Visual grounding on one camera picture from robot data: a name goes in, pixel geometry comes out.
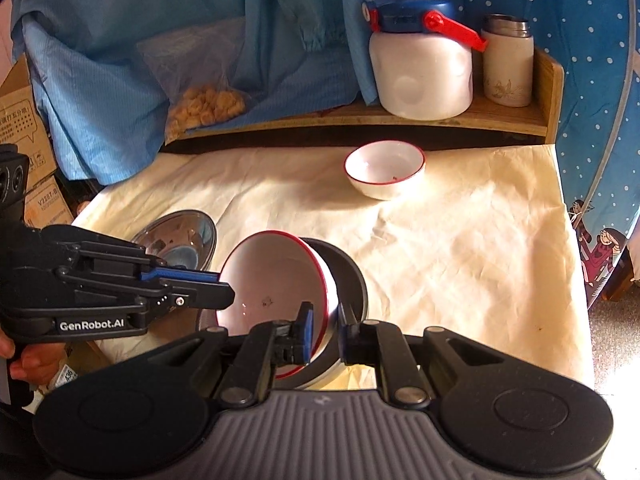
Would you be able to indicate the deep steel bowl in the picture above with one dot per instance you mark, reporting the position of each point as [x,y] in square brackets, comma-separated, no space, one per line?
[352,292]

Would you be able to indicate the cardboard box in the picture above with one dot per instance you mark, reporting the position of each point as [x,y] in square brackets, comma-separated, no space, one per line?
[21,124]
[45,205]

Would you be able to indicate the cream thermos flask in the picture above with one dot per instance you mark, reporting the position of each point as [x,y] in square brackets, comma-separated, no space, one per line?
[508,60]

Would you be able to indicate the upper cardboard box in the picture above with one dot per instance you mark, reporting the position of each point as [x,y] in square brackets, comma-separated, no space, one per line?
[21,124]

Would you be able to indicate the lower cardboard box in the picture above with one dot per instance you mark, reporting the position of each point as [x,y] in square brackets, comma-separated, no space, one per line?
[45,205]

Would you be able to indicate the person's left hand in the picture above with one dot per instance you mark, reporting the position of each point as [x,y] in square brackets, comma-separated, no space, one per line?
[37,364]

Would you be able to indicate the plastic bag of snacks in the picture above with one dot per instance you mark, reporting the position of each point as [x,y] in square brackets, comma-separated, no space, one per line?
[200,85]

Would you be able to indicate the blue dotted curtain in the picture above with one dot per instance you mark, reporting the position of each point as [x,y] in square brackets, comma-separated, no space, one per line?
[597,44]

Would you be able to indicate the steel plate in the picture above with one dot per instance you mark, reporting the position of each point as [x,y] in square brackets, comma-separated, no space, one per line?
[185,238]

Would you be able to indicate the white jug blue lid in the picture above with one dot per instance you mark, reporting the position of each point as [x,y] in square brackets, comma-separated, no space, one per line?
[422,57]

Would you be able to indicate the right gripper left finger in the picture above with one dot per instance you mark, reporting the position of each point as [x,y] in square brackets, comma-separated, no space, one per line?
[268,346]

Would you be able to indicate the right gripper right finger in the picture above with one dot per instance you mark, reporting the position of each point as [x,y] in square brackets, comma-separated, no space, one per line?
[382,346]

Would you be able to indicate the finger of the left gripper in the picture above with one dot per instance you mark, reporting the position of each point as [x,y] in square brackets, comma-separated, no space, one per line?
[212,296]
[180,275]

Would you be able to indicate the cream tablecloth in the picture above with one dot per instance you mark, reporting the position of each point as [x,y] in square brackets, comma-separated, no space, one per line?
[484,246]

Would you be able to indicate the wooden shelf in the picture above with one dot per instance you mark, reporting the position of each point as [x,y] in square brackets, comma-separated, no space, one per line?
[485,124]

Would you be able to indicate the blue cloth garment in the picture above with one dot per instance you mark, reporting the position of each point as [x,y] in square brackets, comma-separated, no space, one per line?
[105,71]

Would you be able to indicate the white bowl red rim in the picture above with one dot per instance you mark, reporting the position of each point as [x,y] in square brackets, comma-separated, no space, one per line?
[272,273]
[385,170]

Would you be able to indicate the orange round object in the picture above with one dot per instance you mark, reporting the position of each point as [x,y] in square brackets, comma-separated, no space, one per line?
[81,207]

